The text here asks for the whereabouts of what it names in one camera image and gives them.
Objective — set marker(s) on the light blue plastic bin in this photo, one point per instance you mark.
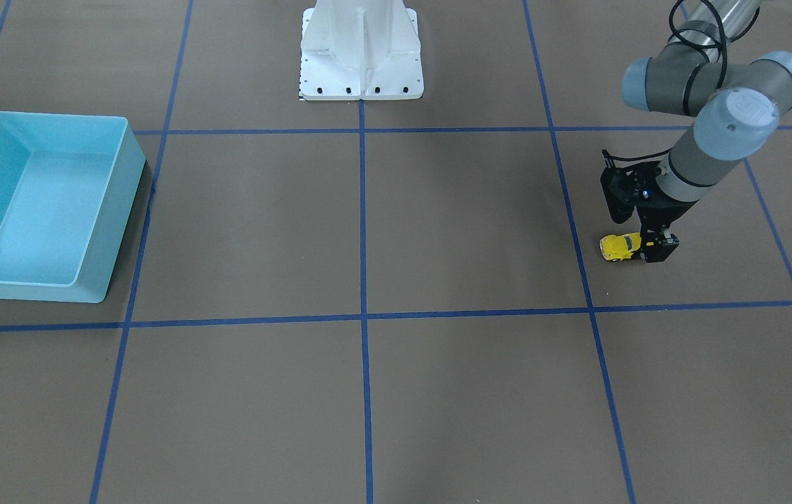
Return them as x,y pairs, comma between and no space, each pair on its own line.
67,187

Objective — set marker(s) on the yellow beetle toy car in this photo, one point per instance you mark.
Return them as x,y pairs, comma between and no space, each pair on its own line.
623,247

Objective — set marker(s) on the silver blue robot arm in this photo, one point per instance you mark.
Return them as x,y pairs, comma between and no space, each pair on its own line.
735,110

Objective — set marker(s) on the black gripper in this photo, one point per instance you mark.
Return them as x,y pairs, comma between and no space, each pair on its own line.
667,211

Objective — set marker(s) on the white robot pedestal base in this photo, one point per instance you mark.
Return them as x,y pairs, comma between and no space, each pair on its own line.
360,50

